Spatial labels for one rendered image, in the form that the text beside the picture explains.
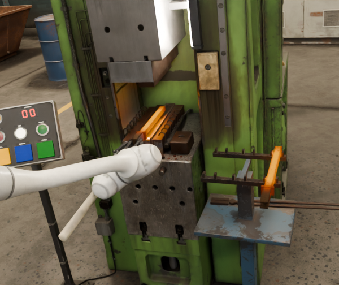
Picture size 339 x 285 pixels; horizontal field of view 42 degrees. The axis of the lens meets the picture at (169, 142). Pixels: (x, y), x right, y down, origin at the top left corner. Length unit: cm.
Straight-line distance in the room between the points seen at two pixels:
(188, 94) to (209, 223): 80
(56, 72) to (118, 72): 475
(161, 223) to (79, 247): 102
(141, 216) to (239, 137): 63
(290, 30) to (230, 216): 543
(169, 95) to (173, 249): 83
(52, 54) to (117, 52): 471
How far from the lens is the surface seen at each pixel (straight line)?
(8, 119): 216
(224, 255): 251
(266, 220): 195
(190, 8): 190
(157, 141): 203
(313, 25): 709
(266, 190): 163
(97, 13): 192
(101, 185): 160
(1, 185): 130
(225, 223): 193
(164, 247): 231
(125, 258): 275
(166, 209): 215
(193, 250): 227
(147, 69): 191
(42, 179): 141
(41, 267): 305
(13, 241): 337
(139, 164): 153
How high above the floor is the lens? 187
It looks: 26 degrees down
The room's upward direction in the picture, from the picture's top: 7 degrees counter-clockwise
